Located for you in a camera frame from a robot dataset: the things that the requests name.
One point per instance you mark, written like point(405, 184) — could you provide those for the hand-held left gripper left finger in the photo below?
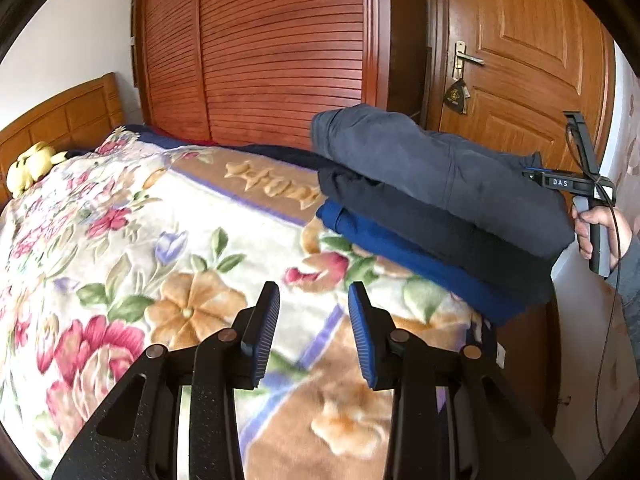
point(262, 330)

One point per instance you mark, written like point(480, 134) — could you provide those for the wooden door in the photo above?
point(525, 35)

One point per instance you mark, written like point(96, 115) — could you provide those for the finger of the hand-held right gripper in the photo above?
point(533, 162)

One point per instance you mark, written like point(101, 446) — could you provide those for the folded blue garment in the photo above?
point(390, 250)

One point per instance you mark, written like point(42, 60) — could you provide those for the wooden bed footboard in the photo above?
point(540, 360)

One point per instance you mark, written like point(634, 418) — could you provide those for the wooden bed headboard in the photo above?
point(75, 110)

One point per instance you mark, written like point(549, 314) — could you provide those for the folded black garment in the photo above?
point(425, 230)

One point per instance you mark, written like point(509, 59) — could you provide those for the dark key tag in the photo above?
point(456, 97)

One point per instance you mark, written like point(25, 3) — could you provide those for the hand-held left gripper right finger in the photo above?
point(361, 330)

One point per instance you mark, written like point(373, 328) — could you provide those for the wooden slatted wardrobe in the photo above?
point(275, 50)

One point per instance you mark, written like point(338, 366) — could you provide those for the yellow plush toy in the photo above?
point(30, 167)

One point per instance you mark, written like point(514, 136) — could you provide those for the dark zip jacket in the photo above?
point(425, 160)

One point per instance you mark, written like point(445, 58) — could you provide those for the floral plush blanket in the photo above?
point(150, 210)

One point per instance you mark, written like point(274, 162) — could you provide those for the person's right hand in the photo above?
point(617, 230)

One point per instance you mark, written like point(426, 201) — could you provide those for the person's right forearm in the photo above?
point(630, 285)

